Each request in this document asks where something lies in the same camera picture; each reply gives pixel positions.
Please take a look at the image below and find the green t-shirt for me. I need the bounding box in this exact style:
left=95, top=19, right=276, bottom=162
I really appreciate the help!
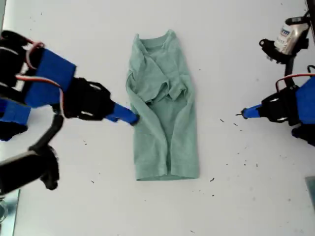
left=126, top=29, right=199, bottom=182

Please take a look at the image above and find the steel plate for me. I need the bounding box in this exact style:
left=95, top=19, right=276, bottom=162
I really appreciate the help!
left=0, top=189, right=21, bottom=236

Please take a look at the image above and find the red white servo wire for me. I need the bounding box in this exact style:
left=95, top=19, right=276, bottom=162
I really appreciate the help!
left=275, top=72, right=315, bottom=93
left=14, top=75, right=67, bottom=118

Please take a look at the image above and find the black camera stalk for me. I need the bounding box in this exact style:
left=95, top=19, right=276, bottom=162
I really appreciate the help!
left=284, top=55, right=297, bottom=88
left=28, top=113, right=65, bottom=154

